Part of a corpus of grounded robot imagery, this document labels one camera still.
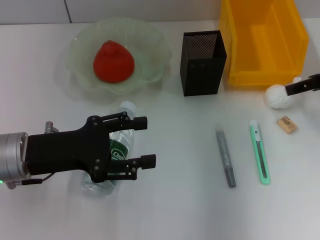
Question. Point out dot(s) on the green glass fruit plate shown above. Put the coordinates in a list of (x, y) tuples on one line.
[(150, 50)]

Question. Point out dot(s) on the green utility knife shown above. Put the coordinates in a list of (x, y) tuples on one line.
[(258, 145)]

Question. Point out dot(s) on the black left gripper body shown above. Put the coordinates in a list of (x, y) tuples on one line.
[(67, 152)]

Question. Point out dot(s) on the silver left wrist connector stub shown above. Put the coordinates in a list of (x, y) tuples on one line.
[(50, 127)]

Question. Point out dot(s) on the yellow plastic bin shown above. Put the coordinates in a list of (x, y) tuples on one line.
[(250, 75)]

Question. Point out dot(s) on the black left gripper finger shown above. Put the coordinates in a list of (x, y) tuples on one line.
[(130, 167), (125, 122)]

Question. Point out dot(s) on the beige eraser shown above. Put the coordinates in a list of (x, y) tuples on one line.
[(287, 124)]

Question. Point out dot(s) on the black mesh pen holder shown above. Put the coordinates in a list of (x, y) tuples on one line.
[(200, 77)]

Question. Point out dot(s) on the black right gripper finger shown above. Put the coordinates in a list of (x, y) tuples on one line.
[(300, 87)]

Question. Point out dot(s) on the white paper ball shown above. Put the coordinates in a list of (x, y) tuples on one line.
[(275, 97)]

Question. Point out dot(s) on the clear green-label water bottle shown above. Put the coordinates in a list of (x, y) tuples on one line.
[(120, 150)]

